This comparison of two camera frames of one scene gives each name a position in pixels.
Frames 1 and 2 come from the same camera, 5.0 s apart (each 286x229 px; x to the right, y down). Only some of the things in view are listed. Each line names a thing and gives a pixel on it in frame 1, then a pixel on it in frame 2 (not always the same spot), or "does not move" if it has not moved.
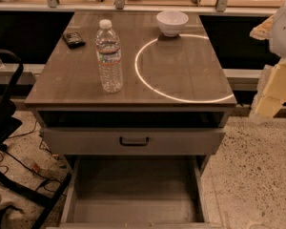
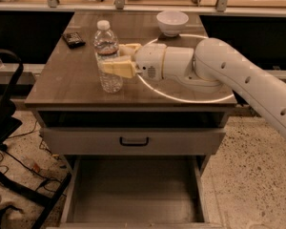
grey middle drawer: [132, 140] does not move
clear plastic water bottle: [109, 52] does not move
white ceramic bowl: [172, 22] does not move
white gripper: [284, 32] → [149, 60]
